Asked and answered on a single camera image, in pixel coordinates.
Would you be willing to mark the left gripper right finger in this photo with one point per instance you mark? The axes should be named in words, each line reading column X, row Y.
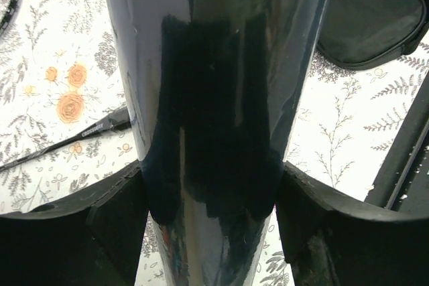
column 330, row 238

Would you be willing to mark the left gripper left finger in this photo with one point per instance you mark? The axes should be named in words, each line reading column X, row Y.
column 91, row 237

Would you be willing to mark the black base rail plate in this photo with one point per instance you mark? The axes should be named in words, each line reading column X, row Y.
column 402, row 153

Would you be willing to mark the floral table mat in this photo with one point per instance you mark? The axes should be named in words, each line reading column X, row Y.
column 59, row 75

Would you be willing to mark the black racket cover bag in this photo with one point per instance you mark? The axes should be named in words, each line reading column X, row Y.
column 363, row 34

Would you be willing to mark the black shuttlecock tube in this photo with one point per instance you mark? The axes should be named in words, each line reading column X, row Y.
column 212, row 88

